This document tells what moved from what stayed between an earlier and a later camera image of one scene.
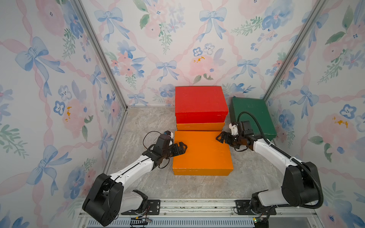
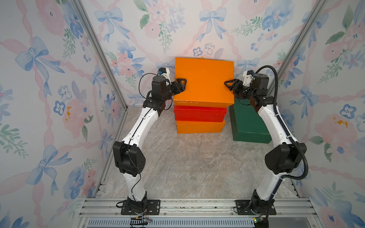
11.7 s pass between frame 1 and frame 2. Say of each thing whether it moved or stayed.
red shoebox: stayed
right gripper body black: moved
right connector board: stayed
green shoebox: stayed
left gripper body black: moved
